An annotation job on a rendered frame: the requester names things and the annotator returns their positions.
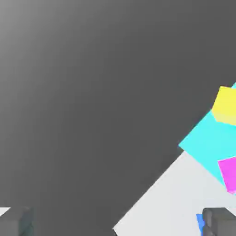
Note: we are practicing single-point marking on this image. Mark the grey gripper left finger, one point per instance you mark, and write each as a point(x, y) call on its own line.
point(16, 223)

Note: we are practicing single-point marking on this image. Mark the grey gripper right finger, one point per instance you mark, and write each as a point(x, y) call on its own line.
point(219, 223)

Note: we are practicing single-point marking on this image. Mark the small magenta cube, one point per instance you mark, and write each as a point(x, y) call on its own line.
point(229, 173)

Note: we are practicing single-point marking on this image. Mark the large cyan box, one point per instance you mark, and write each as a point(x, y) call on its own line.
point(206, 145)

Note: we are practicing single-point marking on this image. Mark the small yellow cube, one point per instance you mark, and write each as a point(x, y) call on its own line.
point(225, 105)

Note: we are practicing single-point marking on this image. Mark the small blue cube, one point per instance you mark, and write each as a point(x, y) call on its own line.
point(200, 222)

